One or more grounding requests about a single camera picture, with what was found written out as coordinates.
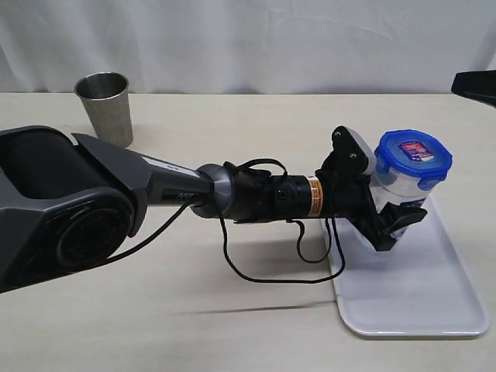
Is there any clear tall plastic container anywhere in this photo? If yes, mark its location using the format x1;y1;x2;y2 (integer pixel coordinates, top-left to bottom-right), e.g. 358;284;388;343
359;164;434;252

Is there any white backdrop curtain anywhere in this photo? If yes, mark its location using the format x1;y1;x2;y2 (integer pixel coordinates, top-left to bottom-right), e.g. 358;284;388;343
1;1;495;94

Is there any blue container lid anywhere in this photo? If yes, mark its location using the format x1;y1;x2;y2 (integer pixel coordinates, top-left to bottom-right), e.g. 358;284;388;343
374;129;453;193

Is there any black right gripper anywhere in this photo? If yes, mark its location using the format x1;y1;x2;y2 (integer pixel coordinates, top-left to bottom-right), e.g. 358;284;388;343
451;70;496;108

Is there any white plastic tray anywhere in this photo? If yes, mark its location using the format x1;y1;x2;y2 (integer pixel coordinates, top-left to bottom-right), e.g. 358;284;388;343
332;197;491;339

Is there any stainless steel cup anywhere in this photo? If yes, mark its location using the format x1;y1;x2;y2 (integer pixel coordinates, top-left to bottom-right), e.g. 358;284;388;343
74;71;133;148

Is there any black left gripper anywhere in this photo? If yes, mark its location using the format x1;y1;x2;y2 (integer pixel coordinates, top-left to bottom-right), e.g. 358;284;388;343
315;126;427;252

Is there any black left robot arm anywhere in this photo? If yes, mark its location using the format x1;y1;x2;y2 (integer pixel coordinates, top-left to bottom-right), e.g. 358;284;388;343
1;126;426;292

